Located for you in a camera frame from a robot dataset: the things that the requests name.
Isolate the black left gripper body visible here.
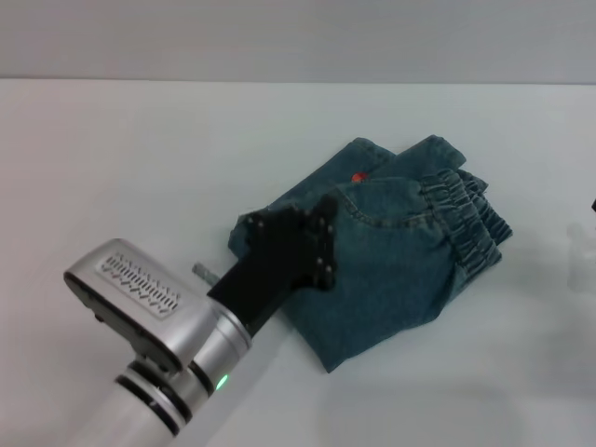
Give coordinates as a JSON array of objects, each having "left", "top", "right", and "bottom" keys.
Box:
[{"left": 206, "top": 216, "right": 327, "bottom": 337}]

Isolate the blue denim shorts basketball print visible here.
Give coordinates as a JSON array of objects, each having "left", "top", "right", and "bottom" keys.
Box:
[{"left": 227, "top": 134, "right": 514, "bottom": 374}]

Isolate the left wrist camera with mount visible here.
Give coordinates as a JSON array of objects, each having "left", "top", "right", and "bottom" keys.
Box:
[{"left": 62, "top": 237, "right": 218, "bottom": 374}]

